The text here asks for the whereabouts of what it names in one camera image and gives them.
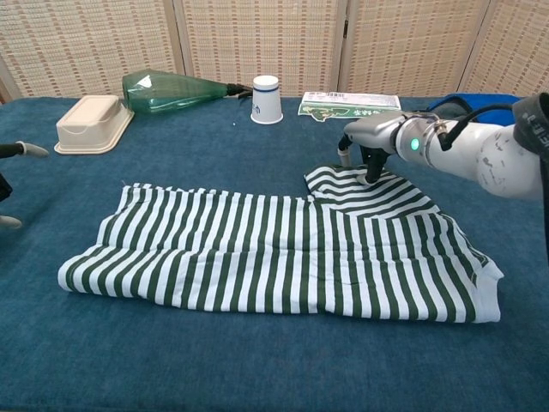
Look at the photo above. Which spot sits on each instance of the green white striped t-shirt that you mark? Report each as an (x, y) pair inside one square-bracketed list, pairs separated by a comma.
[(214, 266)]

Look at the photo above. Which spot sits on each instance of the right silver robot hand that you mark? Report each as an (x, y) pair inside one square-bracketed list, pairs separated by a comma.
[(373, 133)]

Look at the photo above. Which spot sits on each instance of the white paper cup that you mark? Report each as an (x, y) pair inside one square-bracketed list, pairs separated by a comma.
[(266, 103)]

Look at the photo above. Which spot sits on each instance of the green white flat carton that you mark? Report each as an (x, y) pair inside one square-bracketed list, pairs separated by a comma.
[(343, 103)]

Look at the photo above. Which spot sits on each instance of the green plastic spray bottle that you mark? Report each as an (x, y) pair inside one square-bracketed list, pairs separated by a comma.
[(163, 94)]

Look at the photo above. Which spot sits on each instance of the blue grey cloth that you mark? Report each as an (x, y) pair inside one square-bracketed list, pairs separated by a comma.
[(472, 101)]

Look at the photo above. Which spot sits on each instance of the woven folding screen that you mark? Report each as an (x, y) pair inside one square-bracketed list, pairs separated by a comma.
[(257, 43)]

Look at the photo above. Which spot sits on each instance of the blue table mat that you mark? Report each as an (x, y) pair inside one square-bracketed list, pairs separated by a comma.
[(214, 150)]

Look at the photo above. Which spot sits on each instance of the beige plastic lidded container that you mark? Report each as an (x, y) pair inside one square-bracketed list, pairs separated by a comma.
[(86, 124)]

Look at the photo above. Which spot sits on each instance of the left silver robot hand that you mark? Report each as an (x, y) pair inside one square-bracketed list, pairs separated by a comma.
[(25, 149)]

